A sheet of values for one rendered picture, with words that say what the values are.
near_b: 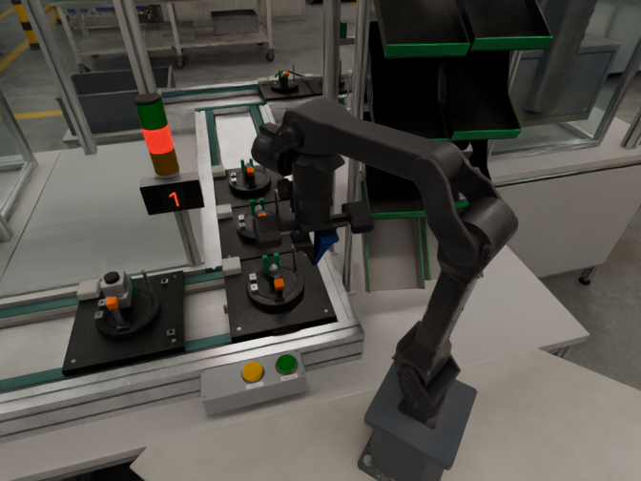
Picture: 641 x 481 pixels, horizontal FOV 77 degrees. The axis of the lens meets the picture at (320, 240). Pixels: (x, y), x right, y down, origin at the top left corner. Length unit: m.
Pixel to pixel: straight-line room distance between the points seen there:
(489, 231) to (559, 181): 1.58
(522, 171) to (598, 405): 1.00
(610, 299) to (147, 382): 2.43
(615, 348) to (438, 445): 1.89
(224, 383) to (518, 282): 0.85
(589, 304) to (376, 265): 1.86
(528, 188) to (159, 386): 1.57
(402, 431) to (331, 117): 0.49
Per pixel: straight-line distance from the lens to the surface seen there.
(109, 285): 0.95
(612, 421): 1.12
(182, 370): 0.92
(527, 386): 1.08
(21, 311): 1.21
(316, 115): 0.51
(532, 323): 1.20
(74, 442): 1.04
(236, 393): 0.87
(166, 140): 0.88
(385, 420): 0.72
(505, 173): 1.80
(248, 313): 0.96
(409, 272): 0.99
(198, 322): 1.04
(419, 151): 0.44
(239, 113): 2.06
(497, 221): 0.45
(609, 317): 2.67
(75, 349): 1.03
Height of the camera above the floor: 1.70
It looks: 40 degrees down
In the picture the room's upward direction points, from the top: straight up
